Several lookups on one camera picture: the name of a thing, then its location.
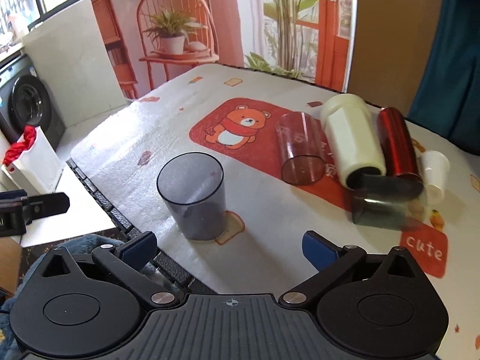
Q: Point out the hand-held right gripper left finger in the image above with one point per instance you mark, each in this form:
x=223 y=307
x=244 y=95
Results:
x=138 y=250

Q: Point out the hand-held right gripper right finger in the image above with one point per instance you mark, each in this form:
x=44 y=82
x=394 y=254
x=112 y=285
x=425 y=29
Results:
x=319 y=251

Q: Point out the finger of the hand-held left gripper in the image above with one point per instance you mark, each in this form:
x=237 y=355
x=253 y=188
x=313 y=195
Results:
x=48 y=202

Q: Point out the grey transparent cup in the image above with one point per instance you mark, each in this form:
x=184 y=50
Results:
x=192 y=198

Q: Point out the dark smoky transparent cup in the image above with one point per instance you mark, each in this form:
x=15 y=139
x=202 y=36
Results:
x=384 y=204

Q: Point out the pink transparent cup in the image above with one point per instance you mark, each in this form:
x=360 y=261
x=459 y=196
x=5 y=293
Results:
x=300 y=150

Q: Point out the cream plastic cup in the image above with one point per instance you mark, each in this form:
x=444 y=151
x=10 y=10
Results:
x=350 y=138

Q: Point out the red metallic cup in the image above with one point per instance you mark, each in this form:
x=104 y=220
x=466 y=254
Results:
x=398 y=144

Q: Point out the small white cup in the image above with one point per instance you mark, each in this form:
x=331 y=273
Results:
x=435 y=172

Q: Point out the white basket with red cloth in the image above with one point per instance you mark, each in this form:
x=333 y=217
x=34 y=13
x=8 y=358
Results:
x=37 y=165

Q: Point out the brown wooden board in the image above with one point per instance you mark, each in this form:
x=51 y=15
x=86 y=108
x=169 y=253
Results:
x=8 y=266

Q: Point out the red cloth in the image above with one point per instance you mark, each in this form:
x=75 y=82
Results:
x=20 y=146

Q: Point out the grey washing machine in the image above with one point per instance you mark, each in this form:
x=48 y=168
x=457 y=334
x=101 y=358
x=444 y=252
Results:
x=28 y=101

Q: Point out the bear printed table mat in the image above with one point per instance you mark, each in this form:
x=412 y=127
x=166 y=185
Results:
x=150 y=138

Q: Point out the blue curtain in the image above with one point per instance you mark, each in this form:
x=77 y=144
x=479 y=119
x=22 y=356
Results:
x=450 y=63

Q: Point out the wall poster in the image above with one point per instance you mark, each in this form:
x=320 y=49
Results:
x=225 y=18

